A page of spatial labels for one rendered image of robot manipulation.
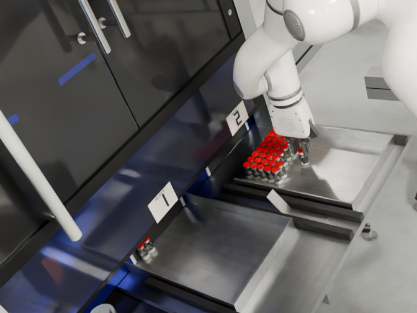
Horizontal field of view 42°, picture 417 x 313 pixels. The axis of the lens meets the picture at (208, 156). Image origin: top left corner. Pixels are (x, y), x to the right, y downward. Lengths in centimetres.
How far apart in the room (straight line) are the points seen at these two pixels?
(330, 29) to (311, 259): 58
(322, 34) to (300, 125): 55
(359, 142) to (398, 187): 116
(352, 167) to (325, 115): 179
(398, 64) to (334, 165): 67
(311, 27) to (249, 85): 42
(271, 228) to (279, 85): 34
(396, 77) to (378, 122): 224
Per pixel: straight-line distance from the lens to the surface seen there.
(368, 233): 244
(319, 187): 140
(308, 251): 126
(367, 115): 313
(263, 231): 133
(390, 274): 232
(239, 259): 129
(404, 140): 146
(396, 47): 83
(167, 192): 131
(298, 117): 134
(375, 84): 242
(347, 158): 146
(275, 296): 120
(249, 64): 119
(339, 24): 85
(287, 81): 129
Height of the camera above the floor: 181
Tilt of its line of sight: 34 degrees down
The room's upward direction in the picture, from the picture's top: 23 degrees counter-clockwise
